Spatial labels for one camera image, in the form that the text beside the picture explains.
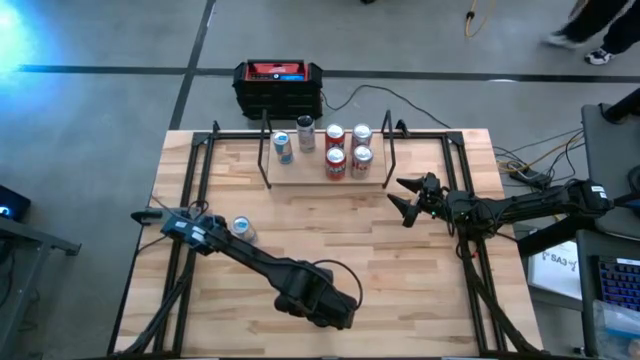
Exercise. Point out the red and black power station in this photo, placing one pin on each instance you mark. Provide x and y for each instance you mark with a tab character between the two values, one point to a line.
277	100

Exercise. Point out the silver Celsius can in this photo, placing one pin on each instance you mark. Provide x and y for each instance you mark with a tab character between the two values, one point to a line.
306	137

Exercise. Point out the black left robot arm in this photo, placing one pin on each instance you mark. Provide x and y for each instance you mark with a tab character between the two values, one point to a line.
250	257

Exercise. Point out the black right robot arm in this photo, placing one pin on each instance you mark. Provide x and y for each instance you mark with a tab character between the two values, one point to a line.
525	205

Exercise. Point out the orange Fanta can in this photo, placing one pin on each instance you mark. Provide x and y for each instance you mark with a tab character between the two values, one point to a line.
335	136
336	165

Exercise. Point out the black pole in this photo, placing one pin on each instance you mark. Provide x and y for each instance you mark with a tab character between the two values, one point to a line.
625	107

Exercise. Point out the silver Diet Coke can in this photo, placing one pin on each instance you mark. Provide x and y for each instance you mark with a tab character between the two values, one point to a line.
361	164
361	135

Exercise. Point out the backlit keyboard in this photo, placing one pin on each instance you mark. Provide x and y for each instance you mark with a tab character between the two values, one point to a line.
620	285

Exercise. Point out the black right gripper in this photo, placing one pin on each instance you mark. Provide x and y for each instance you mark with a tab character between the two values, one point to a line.
435	202

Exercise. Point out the black power strip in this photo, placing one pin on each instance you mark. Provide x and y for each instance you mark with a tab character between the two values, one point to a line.
532	178

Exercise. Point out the clear plastic bag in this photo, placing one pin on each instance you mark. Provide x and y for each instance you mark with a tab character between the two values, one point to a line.
617	330

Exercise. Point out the dark grey desk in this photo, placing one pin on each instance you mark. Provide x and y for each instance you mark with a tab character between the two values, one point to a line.
586	300

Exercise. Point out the black metal shelf frame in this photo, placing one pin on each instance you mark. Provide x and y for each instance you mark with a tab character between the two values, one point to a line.
300	175

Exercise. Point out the white paper sign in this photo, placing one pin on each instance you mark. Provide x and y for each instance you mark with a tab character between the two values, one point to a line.
555	270

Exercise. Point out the black aluminium table frame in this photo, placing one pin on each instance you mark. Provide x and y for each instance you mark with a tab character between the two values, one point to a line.
235	135

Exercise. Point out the grey metal stand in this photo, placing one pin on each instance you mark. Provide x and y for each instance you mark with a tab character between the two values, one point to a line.
40	239

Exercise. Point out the black diagonal beam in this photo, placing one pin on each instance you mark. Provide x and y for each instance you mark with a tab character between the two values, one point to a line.
550	237

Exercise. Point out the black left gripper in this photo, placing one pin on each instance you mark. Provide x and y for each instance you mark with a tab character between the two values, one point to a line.
320	297

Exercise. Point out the black table clamp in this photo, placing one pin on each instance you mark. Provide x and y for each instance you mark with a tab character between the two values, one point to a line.
145	216

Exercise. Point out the person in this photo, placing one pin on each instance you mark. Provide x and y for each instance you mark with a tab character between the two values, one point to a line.
595	20

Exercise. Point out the blue Red Bull can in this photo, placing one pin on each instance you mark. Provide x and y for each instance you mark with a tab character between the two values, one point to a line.
245	231
283	149

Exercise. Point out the black device with blue light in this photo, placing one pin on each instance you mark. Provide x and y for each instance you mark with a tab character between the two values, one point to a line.
12	202

